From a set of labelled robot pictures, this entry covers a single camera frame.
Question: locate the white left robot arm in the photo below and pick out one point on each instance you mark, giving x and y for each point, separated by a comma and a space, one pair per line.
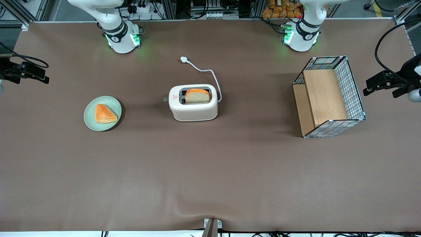
304, 36

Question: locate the white power strip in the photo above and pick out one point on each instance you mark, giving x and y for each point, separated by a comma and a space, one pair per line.
143, 8

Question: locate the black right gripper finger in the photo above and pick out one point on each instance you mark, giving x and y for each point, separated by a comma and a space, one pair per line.
35, 69
36, 79

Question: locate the white two-slot toaster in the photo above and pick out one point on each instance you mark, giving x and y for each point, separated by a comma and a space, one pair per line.
194, 112

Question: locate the bread slice with orange crust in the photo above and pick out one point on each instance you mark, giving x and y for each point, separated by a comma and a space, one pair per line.
197, 97

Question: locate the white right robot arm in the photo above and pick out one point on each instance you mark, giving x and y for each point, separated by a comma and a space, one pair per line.
121, 36

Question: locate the triangular orange pastry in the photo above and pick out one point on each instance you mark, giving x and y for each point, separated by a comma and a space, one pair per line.
104, 114

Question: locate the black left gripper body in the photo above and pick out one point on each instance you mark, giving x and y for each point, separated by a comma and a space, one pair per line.
403, 79

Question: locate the pale green round plate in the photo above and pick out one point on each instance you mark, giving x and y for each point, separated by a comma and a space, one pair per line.
90, 121

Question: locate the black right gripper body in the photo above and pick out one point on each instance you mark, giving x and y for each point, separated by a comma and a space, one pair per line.
7, 70

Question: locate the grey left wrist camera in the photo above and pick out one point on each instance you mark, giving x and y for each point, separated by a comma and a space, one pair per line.
415, 95

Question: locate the bag of bread rolls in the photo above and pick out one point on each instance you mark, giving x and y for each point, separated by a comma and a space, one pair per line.
273, 13

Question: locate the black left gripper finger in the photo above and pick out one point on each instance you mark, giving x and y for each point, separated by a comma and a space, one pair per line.
384, 79
381, 89

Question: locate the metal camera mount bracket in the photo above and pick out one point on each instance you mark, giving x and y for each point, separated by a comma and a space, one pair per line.
212, 228

